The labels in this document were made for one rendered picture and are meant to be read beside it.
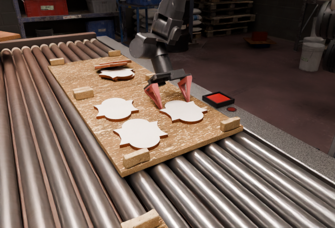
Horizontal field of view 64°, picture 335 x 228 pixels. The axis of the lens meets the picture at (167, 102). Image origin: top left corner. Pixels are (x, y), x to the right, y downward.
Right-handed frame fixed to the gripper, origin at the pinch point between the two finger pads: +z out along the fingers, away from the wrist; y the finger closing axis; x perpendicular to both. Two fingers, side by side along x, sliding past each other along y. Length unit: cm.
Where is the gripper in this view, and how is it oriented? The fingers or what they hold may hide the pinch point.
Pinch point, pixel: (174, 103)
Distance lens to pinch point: 81.6
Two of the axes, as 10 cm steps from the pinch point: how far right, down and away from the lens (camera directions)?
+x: -3.9, 2.4, 8.9
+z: 3.0, 9.5, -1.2
